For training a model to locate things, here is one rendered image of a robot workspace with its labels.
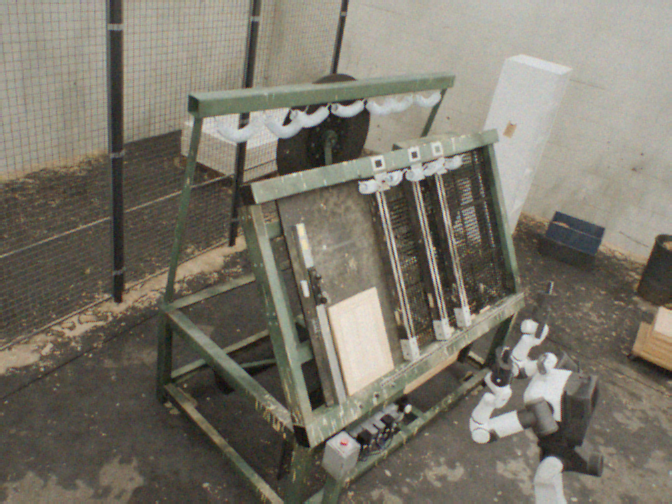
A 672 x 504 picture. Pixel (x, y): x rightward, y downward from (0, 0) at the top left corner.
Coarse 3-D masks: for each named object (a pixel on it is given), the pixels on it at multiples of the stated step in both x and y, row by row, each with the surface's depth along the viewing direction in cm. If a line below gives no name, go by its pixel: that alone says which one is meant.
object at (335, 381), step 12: (300, 240) 292; (300, 252) 294; (312, 264) 297; (312, 300) 297; (312, 312) 299; (324, 312) 300; (324, 324) 299; (324, 336) 299; (324, 348) 300; (324, 360) 303; (336, 372) 303; (336, 384) 302; (336, 396) 303
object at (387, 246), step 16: (400, 176) 318; (384, 208) 332; (384, 224) 331; (384, 240) 333; (384, 256) 336; (400, 272) 337; (400, 288) 337; (400, 304) 337; (400, 320) 340; (400, 336) 343; (416, 352) 343
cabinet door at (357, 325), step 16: (336, 304) 310; (352, 304) 317; (368, 304) 326; (336, 320) 308; (352, 320) 317; (368, 320) 325; (336, 336) 308; (352, 336) 316; (368, 336) 324; (384, 336) 333; (352, 352) 315; (368, 352) 323; (384, 352) 332; (352, 368) 314; (368, 368) 323; (384, 368) 331; (352, 384) 313
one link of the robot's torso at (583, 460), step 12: (540, 444) 286; (552, 444) 282; (588, 444) 284; (540, 456) 290; (576, 456) 277; (588, 456) 278; (600, 456) 277; (576, 468) 279; (588, 468) 277; (600, 468) 276
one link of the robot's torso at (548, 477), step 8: (544, 464) 285; (552, 464) 283; (560, 464) 281; (544, 472) 287; (552, 472) 284; (536, 480) 292; (544, 480) 289; (552, 480) 287; (560, 480) 297; (536, 488) 297; (544, 488) 294; (552, 488) 291; (560, 488) 297; (536, 496) 299; (544, 496) 296; (552, 496) 294; (560, 496) 297
